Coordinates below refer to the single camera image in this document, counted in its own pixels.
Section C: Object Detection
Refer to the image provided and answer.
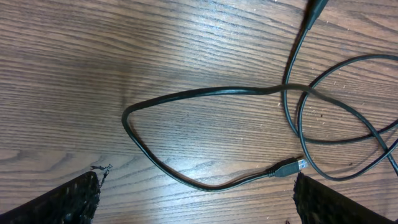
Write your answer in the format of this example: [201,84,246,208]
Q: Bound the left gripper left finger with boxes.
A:
[1,171,100,224]

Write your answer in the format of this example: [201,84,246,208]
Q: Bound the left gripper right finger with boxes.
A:
[293,172,395,224]

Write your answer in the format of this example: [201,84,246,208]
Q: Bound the thick black cable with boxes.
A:
[121,83,398,193]

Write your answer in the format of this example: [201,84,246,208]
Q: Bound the thin black cable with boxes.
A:
[282,0,398,182]

